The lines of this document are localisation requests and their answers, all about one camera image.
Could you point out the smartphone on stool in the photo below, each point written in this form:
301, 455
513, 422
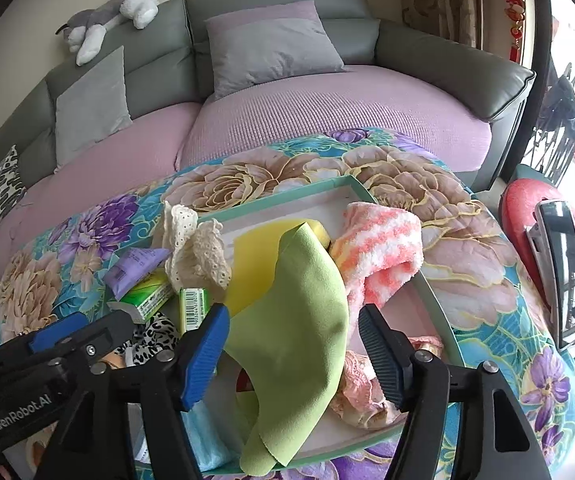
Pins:
552, 241

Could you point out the black white patterned cushion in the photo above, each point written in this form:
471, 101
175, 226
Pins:
11, 187

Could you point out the green microfiber cloth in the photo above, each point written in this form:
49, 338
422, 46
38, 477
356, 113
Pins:
291, 342

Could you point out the small green tissue pack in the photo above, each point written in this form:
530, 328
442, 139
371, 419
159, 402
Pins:
194, 305

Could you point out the grey sofa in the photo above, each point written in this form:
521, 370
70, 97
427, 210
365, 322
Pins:
168, 59

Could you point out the grey white plush dog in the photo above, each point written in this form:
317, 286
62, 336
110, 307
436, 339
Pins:
85, 31

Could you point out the grey cushion left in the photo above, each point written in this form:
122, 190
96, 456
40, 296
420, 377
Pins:
91, 109

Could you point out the red tape roll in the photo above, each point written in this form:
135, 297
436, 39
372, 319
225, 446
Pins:
243, 383

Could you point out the yellow sponge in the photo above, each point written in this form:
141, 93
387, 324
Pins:
255, 254

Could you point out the purple wet wipes pack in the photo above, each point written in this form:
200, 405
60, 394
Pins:
132, 267

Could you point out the pink sofa seat cover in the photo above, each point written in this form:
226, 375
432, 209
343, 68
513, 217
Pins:
188, 134

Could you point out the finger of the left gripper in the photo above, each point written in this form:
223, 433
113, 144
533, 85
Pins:
49, 336

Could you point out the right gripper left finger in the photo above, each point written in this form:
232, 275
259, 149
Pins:
92, 438

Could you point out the red hanging decoration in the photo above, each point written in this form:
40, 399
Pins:
515, 10

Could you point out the red plastic stool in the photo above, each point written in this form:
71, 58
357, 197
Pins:
517, 207

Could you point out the leopard print scrunchie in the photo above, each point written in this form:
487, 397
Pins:
157, 334

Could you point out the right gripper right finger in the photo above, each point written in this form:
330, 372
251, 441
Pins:
495, 440

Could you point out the pink white fuzzy sock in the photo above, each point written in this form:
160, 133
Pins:
379, 251

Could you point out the teal white shallow box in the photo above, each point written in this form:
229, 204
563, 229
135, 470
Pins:
413, 308

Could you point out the grey pink cushion right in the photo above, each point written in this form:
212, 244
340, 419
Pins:
255, 46

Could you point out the floral blue tablecloth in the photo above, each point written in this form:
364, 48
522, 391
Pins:
475, 273

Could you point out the cream lace scrunchie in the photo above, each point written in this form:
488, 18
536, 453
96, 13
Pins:
197, 258

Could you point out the pink fabric scrunchie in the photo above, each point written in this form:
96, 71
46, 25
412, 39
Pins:
359, 400

